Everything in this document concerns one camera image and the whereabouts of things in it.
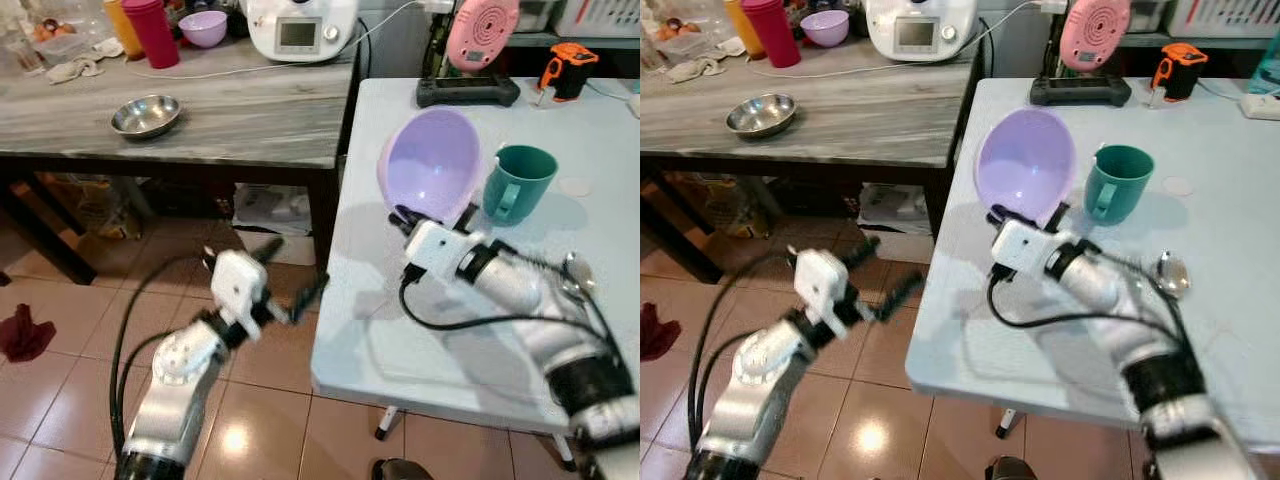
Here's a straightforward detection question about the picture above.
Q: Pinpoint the stainless steel bowl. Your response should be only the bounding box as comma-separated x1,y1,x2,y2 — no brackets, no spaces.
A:
110,94,184,140
726,93,800,140

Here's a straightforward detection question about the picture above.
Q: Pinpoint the white folding table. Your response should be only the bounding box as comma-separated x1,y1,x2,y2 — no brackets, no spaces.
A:
904,77,1280,441
310,77,641,471

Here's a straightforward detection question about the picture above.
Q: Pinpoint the white box under table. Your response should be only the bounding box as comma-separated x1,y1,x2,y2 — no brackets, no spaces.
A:
231,184,317,267
857,182,937,238

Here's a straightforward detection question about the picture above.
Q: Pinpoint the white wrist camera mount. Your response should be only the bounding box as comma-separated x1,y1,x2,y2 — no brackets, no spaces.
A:
404,219,489,283
204,249,272,339
791,247,853,339
989,217,1067,283

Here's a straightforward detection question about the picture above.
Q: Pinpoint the dark robot foot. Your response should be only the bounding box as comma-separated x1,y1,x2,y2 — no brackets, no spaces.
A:
371,457,433,480
984,456,1043,480

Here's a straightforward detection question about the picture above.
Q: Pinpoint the large lilac plastic bowl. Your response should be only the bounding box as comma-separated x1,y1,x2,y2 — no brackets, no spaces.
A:
974,107,1079,227
377,107,484,227

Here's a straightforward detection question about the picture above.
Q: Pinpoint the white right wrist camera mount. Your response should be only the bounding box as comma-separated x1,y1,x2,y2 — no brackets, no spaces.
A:
404,219,489,283
989,217,1067,283

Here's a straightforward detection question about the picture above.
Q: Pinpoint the magenta plastic tumbler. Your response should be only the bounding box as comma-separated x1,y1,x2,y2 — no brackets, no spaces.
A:
121,0,182,70
741,0,804,70

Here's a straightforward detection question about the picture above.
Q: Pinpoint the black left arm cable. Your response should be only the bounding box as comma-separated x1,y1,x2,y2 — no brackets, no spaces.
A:
107,254,217,463
684,250,803,456

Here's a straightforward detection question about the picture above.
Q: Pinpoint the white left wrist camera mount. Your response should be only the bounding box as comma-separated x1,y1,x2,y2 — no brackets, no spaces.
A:
204,249,272,339
791,247,853,339

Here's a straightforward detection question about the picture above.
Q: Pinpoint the white kitchen appliance with display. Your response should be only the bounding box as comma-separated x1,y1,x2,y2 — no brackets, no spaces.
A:
246,0,360,64
866,0,979,64

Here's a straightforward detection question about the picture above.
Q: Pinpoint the orange and black tool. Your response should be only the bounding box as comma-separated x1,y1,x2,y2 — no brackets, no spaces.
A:
1150,43,1210,104
539,43,600,104

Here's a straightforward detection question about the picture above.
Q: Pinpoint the metal spoon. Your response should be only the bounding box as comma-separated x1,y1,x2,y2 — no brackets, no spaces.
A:
1154,251,1194,301
560,251,600,303

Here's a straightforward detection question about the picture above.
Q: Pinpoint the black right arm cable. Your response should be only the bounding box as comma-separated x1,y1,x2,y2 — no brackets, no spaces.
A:
399,262,606,337
987,262,1193,343

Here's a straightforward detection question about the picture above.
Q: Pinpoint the grey wood table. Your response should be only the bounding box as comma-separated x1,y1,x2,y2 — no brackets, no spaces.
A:
0,38,363,286
640,38,986,286

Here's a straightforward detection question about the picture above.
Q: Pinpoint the clear container with eggs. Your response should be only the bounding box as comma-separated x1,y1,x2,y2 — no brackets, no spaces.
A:
28,14,103,63
648,14,723,63

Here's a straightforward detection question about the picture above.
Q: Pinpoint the brown bag under table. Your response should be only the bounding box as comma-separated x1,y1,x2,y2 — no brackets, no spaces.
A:
688,174,763,238
44,174,143,242

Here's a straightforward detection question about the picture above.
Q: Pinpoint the white crumpled cloth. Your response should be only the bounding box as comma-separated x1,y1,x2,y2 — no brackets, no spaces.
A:
46,56,105,84
667,56,727,84

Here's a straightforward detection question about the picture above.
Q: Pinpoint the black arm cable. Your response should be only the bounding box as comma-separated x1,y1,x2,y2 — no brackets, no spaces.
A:
987,262,1193,343
399,262,606,337
107,254,217,463
684,250,803,456

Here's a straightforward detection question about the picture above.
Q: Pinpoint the small lilac bowl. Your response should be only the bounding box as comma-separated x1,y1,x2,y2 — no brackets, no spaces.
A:
180,11,230,49
800,11,852,49

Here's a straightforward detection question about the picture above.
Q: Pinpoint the white plastic basket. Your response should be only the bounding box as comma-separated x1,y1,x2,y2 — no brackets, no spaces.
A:
1165,0,1280,40
552,0,641,40

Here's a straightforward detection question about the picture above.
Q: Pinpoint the dark red cloth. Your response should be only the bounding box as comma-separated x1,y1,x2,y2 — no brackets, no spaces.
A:
640,302,682,363
0,304,57,364

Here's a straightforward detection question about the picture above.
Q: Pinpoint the teal plastic mug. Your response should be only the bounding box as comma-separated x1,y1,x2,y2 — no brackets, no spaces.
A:
483,145,560,227
1084,145,1157,227

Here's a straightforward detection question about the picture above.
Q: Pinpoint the orange plastic cup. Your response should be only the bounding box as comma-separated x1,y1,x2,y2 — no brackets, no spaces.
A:
103,0,143,59
724,0,765,58

